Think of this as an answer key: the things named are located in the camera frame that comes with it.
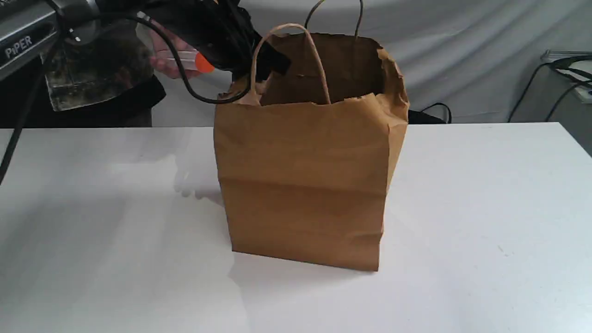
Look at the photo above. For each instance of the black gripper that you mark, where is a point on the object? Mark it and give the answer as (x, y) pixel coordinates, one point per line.
(219, 31)

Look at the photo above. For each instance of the clear tube orange cap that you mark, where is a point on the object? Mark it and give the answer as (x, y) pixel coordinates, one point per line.
(190, 60)

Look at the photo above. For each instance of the brown paper bag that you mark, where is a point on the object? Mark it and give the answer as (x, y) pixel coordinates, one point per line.
(305, 159)

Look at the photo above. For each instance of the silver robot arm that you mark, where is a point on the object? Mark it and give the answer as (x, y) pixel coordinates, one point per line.
(29, 26)

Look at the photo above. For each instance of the person's hand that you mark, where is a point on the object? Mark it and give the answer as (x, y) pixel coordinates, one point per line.
(160, 63)

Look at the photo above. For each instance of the black object behind table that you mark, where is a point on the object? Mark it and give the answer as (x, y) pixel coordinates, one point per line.
(422, 117)

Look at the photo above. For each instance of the person's camouflage shirt torso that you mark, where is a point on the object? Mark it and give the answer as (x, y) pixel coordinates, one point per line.
(109, 82)

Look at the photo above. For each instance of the white backdrop cloth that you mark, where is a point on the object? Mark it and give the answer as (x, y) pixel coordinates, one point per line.
(473, 55)

